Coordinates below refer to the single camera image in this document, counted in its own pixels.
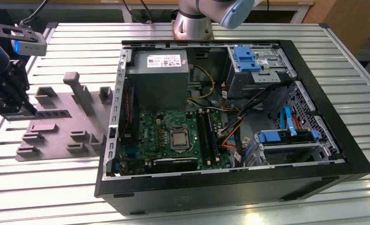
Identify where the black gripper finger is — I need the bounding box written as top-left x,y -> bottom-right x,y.
9,60 -> 38,117
0,67 -> 22,108

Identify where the blue RAM stick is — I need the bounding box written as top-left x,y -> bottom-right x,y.
34,109 -> 72,118

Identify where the black RAM slot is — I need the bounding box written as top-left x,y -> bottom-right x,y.
197,109 -> 211,164
193,109 -> 207,165
202,109 -> 215,164

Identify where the grey parts rack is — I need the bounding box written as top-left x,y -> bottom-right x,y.
14,71 -> 116,162

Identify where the grey power supply unit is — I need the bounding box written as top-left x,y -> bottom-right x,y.
124,48 -> 192,113

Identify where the green motherboard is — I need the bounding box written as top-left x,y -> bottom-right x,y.
118,109 -> 235,175

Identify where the black CPU socket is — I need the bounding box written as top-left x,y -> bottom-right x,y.
168,126 -> 193,152

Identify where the silver CPU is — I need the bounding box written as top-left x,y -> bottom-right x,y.
172,133 -> 189,145

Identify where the metal socket cover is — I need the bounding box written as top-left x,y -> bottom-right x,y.
169,130 -> 192,148

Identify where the black graphics card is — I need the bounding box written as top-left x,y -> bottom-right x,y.
144,157 -> 199,174

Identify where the black PC case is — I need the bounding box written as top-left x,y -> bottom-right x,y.
93,39 -> 370,216

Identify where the metal drive cage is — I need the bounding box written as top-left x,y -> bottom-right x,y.
226,45 -> 298,99

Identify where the hard disk in blue carrier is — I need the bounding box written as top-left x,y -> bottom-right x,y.
254,129 -> 321,148

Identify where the metal disk bay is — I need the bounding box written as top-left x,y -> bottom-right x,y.
250,140 -> 342,168

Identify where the wooden cabinet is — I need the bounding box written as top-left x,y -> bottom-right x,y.
302,0 -> 370,56

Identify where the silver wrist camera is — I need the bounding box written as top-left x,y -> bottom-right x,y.
11,30 -> 48,56

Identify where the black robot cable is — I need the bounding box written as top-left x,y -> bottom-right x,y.
18,0 -> 50,25

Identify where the yellow black wire bundle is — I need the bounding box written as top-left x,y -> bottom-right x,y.
186,65 -> 215,105

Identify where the black white wire bundle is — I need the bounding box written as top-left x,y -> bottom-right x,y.
186,97 -> 241,113

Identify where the blue plastic drive bracket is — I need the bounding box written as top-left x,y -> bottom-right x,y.
233,46 -> 262,72

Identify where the orange wire bundle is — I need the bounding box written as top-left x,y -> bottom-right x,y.
219,133 -> 237,150

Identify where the blue data cable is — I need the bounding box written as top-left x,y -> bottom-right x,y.
243,144 -> 255,165
279,105 -> 298,137

